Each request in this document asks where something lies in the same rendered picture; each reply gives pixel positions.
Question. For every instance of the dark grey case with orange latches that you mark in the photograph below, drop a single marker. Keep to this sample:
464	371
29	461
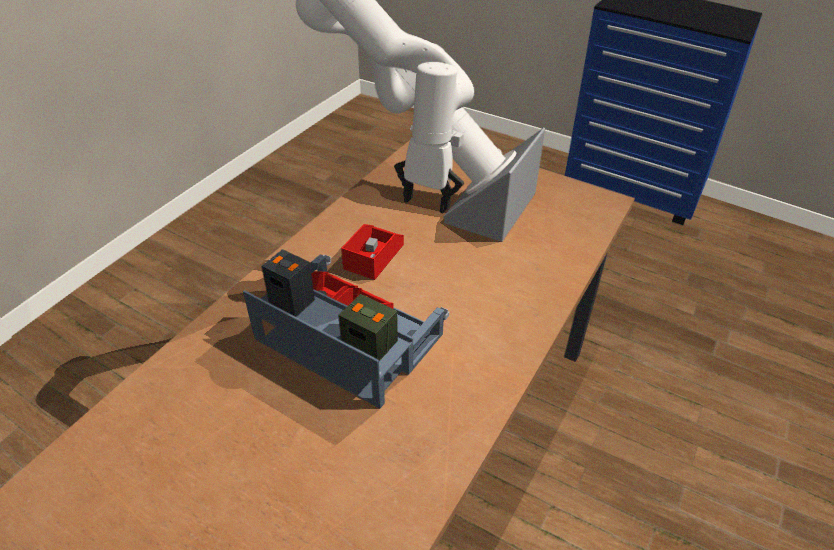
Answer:
288	282

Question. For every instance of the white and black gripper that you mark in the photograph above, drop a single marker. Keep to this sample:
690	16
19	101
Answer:
429	166

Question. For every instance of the olive green tool case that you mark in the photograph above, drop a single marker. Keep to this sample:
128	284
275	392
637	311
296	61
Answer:
369	326

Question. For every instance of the red bin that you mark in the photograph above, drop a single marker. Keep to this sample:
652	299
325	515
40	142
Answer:
330	284
357	260
351	293

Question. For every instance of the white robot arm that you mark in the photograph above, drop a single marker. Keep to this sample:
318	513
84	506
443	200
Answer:
440	86

